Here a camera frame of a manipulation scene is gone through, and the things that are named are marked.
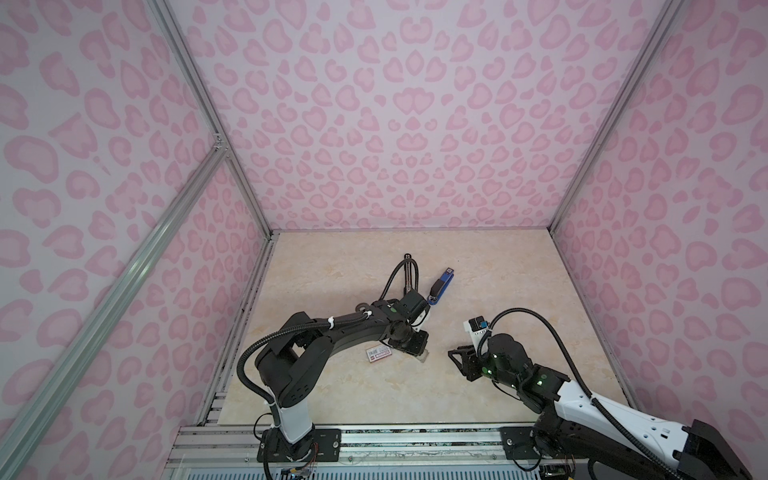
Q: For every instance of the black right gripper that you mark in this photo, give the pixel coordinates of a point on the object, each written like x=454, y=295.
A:
x=467, y=360

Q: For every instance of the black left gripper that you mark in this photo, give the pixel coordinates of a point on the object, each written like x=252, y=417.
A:
x=421, y=344

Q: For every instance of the red white staple box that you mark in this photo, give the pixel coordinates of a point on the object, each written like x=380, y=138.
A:
x=377, y=353

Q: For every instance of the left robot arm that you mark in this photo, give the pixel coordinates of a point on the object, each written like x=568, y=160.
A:
x=284, y=367

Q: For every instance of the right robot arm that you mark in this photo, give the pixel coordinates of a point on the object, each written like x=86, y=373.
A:
x=572, y=422

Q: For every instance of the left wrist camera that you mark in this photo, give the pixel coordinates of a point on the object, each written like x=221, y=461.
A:
x=413, y=307

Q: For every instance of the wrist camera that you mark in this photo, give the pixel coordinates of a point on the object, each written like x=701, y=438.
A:
x=413, y=307
x=476, y=328

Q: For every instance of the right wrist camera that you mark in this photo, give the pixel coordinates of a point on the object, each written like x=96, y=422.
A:
x=476, y=328

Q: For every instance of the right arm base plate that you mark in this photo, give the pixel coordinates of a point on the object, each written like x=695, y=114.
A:
x=527, y=443

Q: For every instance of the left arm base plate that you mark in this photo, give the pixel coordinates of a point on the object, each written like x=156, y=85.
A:
x=320, y=445

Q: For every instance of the aluminium front rail frame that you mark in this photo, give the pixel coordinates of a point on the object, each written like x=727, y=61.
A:
x=386, y=451

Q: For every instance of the aluminium diagonal wall strut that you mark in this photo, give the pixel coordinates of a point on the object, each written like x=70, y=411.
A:
x=40, y=412

